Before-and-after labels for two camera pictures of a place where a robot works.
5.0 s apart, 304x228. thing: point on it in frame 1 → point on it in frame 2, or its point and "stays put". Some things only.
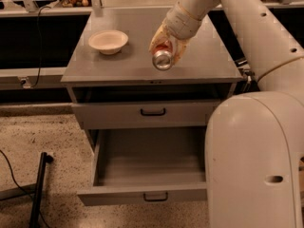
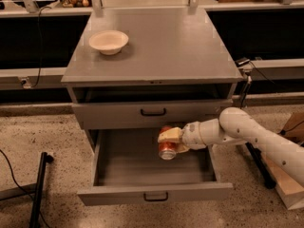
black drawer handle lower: x=156 y=200 stays put
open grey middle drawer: x=148 y=165 stays put
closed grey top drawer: x=151 y=114 stays put
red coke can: x=162 y=56 → x=167 y=149
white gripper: x=180 y=23 → x=191 y=135
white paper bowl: x=108 y=42 stays put
